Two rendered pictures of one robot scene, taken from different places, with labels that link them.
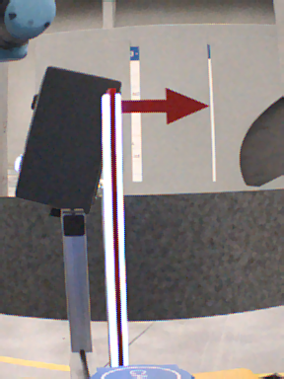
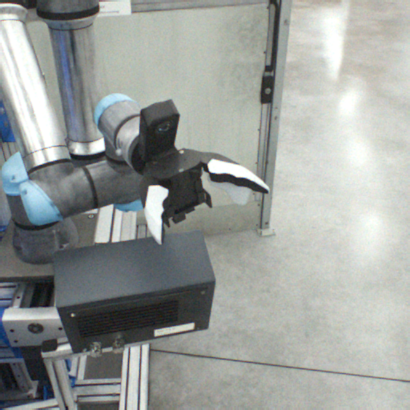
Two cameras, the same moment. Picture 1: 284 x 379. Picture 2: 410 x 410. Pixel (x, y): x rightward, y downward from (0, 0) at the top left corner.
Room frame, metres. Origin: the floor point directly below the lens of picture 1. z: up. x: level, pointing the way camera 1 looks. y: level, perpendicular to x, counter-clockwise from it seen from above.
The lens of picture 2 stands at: (1.24, -0.52, 1.81)
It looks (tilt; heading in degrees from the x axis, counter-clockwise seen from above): 37 degrees down; 83
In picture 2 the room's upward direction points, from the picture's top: straight up
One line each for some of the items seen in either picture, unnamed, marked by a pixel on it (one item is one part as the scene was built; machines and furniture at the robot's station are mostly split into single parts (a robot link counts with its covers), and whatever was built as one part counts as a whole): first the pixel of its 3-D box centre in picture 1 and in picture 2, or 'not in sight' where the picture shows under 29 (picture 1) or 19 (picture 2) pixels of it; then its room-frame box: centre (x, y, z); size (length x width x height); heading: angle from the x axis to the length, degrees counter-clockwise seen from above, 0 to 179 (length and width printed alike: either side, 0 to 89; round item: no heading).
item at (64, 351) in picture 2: (71, 214); (106, 340); (1.13, 0.10, 1.04); 0.24 x 0.03 x 0.03; 6
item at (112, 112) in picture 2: not in sight; (125, 126); (1.21, 0.22, 1.43); 0.11 x 0.08 x 0.09; 112
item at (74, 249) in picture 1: (77, 284); (58, 376); (1.03, 0.09, 0.96); 0.03 x 0.03 x 0.20; 6
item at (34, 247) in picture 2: not in sight; (42, 226); (0.98, 0.41, 1.09); 0.15 x 0.15 x 0.10
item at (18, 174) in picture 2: not in sight; (35, 183); (0.99, 0.41, 1.20); 0.13 x 0.12 x 0.14; 22
